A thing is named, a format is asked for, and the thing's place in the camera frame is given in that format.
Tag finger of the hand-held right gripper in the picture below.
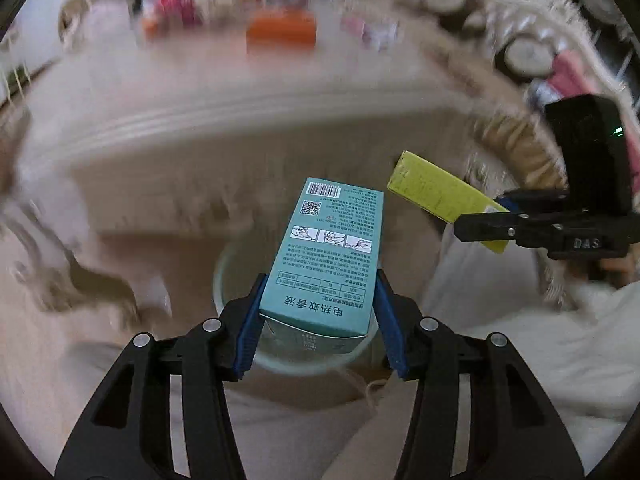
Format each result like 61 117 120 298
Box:
497 189 571 213
454 210 568 249

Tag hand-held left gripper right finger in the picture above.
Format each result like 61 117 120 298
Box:
375 270 586 480

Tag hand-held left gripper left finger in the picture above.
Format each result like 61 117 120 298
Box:
54 272 268 480

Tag pale round waste bin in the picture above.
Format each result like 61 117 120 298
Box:
212 239 382 377

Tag yellow-green carton box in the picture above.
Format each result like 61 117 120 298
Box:
387 150 511 255

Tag teal printed carton box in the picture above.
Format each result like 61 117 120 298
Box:
259 177 386 357

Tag person's right hand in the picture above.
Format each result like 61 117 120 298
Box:
600 250 640 287

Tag beige fringed ornate sofa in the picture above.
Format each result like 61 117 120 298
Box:
345 0 640 211

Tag person's white clothing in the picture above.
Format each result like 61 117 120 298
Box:
424 232 640 438

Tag person's beige trousers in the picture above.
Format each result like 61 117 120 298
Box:
65 340 431 480

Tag round dark-rimmed cushion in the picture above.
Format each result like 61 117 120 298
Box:
501 36 557 77

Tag pink and white packet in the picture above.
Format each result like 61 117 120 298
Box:
341 14 401 51

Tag orange box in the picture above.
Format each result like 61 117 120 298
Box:
246 9 318 52

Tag pink box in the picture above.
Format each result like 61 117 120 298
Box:
158 0 202 29

